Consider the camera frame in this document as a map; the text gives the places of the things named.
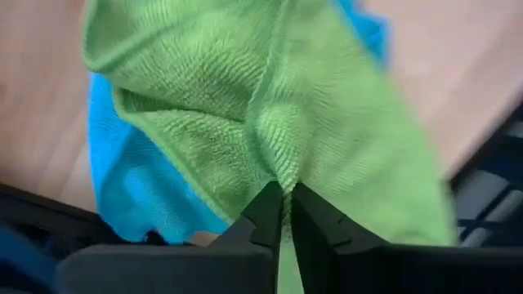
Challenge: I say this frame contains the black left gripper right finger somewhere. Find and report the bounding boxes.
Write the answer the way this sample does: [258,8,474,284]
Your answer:
[290,182,523,294]

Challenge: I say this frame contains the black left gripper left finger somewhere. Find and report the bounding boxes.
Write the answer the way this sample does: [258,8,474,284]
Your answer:
[56,181,284,294]

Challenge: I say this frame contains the green microfiber towel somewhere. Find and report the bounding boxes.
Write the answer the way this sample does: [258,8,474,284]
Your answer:
[81,0,458,294]

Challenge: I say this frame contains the blue microfiber towel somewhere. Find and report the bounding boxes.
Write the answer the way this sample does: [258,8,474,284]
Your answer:
[87,0,389,246]

